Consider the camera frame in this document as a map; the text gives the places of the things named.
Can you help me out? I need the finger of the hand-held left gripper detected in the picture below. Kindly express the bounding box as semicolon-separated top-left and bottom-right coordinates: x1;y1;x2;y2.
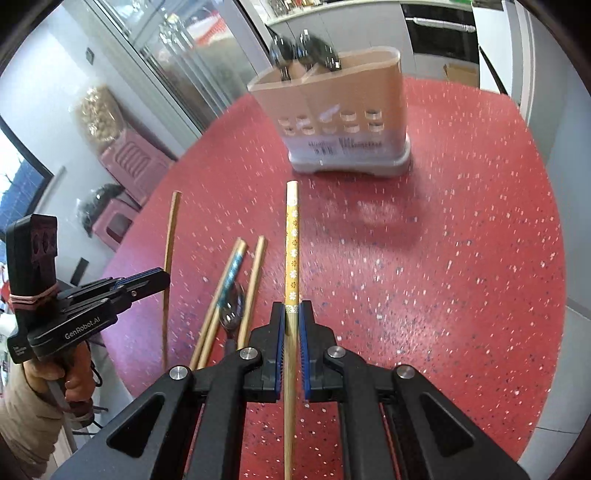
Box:
64;282;170;320
59;270;171;302

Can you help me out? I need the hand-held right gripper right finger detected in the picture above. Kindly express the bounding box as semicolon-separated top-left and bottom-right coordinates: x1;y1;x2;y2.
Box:
298;300;529;480

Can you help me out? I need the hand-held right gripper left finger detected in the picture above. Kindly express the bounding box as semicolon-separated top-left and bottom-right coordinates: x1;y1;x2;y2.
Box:
51;301;287;480

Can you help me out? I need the large black handled metal spoon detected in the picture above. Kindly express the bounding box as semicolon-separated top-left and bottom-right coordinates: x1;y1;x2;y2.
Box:
219;281;247;356

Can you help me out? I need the blue patterned wooden chopstick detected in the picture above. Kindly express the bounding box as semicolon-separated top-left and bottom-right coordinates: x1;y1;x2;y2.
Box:
190;237;249;370

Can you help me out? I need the yellow patterned wooden chopstick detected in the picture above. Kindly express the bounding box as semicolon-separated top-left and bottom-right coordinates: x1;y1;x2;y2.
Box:
283;181;301;480

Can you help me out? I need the beige utensil holder grey base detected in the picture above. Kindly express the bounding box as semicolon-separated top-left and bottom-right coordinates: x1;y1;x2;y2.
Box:
247;46;411;177

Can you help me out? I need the person's left forearm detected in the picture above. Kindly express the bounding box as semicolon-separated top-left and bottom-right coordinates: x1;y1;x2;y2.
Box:
0;364;88;476

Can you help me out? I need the person's left hand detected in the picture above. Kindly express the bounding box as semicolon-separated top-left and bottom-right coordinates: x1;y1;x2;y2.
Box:
25;344;96;408

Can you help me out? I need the small pink plastic stool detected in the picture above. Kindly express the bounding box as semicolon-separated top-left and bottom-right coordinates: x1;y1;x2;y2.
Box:
92;191;141;252

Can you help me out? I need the window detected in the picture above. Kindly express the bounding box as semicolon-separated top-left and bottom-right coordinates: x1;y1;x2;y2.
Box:
0;115;54;222

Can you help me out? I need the black plastic bag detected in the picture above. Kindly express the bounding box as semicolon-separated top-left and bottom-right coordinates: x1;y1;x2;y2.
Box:
76;184;123;232

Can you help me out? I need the stack of pink plastic stools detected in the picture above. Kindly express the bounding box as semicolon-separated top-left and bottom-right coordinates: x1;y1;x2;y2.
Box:
99;129;176;206

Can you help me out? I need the clear bag of pale nuts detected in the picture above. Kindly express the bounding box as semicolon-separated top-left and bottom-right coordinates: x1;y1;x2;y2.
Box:
69;85;125;151

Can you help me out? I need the glass sliding door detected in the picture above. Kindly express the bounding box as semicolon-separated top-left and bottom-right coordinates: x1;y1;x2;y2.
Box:
83;0;278;139

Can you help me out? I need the cardboard box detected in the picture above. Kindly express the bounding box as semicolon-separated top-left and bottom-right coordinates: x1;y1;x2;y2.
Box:
443;62;478;88

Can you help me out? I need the black built-in oven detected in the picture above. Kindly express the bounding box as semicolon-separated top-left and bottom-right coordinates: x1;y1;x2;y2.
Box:
401;4;478;61

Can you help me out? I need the white refrigerator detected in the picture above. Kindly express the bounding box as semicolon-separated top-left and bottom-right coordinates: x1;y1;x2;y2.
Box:
473;0;532;107

